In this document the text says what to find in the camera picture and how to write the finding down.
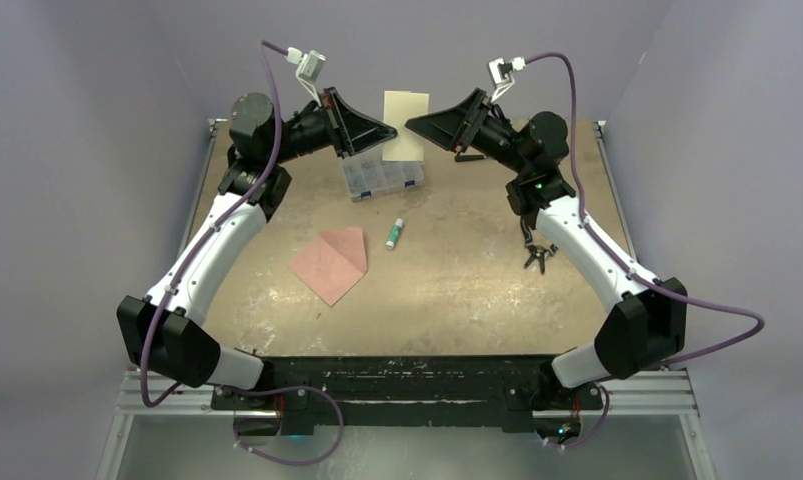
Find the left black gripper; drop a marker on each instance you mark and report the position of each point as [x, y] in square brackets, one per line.
[357, 131]

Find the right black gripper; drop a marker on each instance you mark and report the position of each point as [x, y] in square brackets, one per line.
[449, 128]

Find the lined paper letter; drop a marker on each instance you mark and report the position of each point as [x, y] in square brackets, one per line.
[398, 108]

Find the green white glue stick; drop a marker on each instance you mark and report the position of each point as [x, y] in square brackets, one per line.
[395, 233]

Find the pink envelope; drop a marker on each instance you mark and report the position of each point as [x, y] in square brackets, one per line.
[332, 263]

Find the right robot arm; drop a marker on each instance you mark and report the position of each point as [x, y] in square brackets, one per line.
[642, 326]

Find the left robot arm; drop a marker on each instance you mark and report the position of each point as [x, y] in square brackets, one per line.
[163, 329]

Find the clear plastic screw box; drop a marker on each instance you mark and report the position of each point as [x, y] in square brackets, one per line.
[367, 175]

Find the black pliers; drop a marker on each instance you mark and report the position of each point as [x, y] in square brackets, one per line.
[537, 253]

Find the black handled hammer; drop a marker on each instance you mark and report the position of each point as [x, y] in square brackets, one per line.
[469, 158]

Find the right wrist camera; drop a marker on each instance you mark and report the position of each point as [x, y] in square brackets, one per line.
[502, 74]

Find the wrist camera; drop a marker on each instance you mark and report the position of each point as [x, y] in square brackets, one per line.
[502, 74]
[308, 68]

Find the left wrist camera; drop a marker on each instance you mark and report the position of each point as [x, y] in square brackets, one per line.
[308, 68]

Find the black base frame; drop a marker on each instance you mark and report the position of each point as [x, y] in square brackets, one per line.
[515, 393]

